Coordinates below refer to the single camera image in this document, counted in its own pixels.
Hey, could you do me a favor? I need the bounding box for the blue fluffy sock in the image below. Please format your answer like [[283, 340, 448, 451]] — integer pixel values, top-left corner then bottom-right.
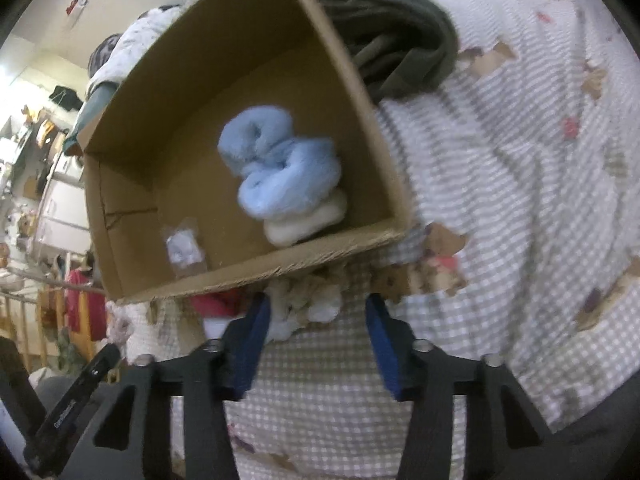
[[217, 106, 342, 220]]

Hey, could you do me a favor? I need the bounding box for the white fluffy sock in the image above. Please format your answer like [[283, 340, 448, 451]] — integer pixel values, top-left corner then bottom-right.
[[263, 191, 348, 247]]

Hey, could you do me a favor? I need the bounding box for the small clear plastic bag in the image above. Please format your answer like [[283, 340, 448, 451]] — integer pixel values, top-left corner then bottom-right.
[[161, 216, 208, 279]]

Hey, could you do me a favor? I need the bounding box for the cream fluffy plush item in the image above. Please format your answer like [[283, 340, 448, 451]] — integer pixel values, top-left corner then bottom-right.
[[264, 274, 344, 342]]

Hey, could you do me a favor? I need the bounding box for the red and white sock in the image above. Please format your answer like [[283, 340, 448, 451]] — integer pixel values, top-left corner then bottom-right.
[[191, 289, 252, 341]]

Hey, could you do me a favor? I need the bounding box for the brown cardboard box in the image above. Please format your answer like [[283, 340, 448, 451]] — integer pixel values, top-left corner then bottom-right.
[[77, 0, 413, 303]]

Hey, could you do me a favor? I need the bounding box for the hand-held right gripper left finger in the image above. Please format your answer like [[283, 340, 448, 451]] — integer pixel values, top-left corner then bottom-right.
[[62, 292, 273, 480]]

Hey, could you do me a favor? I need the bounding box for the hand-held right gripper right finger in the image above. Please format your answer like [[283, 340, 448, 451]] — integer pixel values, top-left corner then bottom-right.
[[365, 292, 566, 480]]

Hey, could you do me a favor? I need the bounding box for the person's grey clothing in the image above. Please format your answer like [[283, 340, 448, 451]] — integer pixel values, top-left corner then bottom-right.
[[545, 375, 640, 480]]

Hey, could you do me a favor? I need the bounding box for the white kitchen cabinet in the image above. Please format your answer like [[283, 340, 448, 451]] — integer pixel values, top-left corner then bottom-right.
[[27, 157, 92, 261]]

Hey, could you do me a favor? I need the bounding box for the black hanging garment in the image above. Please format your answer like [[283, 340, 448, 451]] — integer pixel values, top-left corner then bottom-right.
[[49, 86, 84, 112]]

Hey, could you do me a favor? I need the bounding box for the grey striped pillow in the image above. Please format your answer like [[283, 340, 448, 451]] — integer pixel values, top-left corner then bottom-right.
[[88, 33, 122, 77]]

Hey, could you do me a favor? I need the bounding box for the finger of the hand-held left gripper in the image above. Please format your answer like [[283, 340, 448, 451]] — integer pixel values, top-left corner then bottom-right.
[[22, 344, 122, 476]]

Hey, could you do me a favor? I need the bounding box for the white printed duvet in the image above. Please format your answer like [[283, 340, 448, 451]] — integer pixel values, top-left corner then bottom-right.
[[89, 5, 187, 98]]

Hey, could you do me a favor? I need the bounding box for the red clothing on rack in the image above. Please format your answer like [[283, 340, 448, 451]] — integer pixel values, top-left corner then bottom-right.
[[64, 267, 109, 347]]

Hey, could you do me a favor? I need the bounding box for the checked dog print bedsheet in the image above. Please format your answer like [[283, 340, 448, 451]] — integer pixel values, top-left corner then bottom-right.
[[107, 0, 640, 480]]

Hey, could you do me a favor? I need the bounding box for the dark green folded garment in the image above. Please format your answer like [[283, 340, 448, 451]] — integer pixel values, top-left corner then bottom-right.
[[309, 0, 460, 102]]

